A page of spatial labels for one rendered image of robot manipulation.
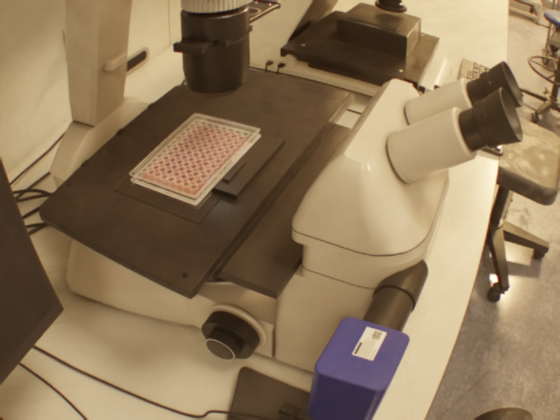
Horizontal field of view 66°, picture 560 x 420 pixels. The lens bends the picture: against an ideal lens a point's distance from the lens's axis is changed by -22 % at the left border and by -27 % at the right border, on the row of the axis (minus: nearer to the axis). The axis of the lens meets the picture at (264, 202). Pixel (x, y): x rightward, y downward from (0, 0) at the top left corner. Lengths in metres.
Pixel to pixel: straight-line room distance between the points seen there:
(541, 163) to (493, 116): 1.25
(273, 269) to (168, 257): 0.09
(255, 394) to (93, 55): 0.43
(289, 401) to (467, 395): 1.01
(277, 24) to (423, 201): 0.73
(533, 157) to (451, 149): 1.26
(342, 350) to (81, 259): 0.42
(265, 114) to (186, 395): 0.35
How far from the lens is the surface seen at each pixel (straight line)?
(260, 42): 1.18
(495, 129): 0.40
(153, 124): 0.66
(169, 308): 0.66
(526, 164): 1.61
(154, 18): 1.32
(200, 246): 0.49
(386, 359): 0.40
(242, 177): 0.55
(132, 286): 0.67
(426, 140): 0.43
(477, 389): 1.58
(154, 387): 0.64
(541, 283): 1.95
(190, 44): 0.49
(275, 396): 0.60
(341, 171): 0.42
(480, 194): 0.93
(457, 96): 0.48
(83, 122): 0.68
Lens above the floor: 1.30
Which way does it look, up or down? 40 degrees down
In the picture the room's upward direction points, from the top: 1 degrees counter-clockwise
